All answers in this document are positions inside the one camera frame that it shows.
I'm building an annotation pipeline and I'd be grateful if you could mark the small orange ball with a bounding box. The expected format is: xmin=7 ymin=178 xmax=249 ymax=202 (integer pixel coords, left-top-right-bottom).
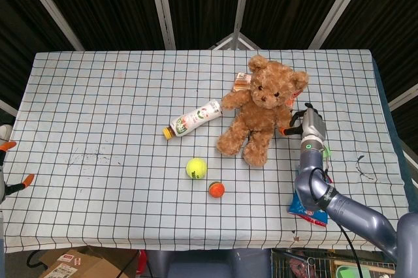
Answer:
xmin=208 ymin=181 xmax=225 ymax=198

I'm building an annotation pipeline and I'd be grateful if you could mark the blue snack bag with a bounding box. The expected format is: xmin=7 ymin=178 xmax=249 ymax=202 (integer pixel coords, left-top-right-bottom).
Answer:
xmin=287 ymin=166 xmax=329 ymax=228

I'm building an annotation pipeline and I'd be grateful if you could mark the wire basket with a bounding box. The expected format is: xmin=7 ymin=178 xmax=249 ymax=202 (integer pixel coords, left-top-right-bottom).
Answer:
xmin=270 ymin=247 xmax=398 ymax=278

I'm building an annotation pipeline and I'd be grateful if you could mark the white black-grid tablecloth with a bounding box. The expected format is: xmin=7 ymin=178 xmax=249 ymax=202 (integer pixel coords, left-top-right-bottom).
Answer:
xmin=1 ymin=50 xmax=411 ymax=255

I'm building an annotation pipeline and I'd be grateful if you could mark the green plastic item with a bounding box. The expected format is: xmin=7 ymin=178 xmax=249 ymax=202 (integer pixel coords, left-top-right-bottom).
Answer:
xmin=336 ymin=265 xmax=372 ymax=278

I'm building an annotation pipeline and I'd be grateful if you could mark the yellow tennis ball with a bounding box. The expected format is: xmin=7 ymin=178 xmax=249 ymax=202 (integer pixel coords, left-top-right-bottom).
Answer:
xmin=185 ymin=157 xmax=208 ymax=180

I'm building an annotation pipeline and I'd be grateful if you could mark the round orange hang tag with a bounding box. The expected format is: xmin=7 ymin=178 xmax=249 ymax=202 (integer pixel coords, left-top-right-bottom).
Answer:
xmin=289 ymin=88 xmax=303 ymax=109

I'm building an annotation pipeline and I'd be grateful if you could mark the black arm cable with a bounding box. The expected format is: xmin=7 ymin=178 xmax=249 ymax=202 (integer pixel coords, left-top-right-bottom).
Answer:
xmin=309 ymin=166 xmax=364 ymax=278

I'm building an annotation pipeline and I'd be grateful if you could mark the dark blue table skirt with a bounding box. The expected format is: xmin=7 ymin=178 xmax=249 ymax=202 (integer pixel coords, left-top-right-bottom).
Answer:
xmin=372 ymin=58 xmax=418 ymax=215

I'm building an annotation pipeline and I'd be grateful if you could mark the brown teddy bear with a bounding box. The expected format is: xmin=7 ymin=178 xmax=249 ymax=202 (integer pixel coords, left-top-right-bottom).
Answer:
xmin=216 ymin=55 xmax=310 ymax=167

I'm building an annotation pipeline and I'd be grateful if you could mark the orange snack pack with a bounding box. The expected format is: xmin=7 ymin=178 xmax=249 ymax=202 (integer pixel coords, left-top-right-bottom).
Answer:
xmin=232 ymin=71 xmax=253 ymax=93

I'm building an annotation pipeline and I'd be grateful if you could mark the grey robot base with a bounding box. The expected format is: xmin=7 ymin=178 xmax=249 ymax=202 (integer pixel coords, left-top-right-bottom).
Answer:
xmin=145 ymin=249 xmax=272 ymax=278

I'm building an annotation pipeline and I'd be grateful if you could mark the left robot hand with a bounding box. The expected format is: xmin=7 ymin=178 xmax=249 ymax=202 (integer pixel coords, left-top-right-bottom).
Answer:
xmin=0 ymin=123 xmax=35 ymax=206

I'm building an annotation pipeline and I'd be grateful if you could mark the yellow-capped drink bottle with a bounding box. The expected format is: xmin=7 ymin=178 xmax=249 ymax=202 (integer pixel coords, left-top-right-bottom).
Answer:
xmin=162 ymin=99 xmax=221 ymax=141

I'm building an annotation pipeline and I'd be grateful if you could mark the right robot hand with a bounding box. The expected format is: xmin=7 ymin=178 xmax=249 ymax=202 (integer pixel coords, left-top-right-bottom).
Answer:
xmin=279 ymin=102 xmax=327 ymax=144

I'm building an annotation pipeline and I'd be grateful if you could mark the cardboard box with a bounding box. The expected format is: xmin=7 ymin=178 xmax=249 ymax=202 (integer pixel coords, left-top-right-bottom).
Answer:
xmin=27 ymin=247 xmax=141 ymax=278

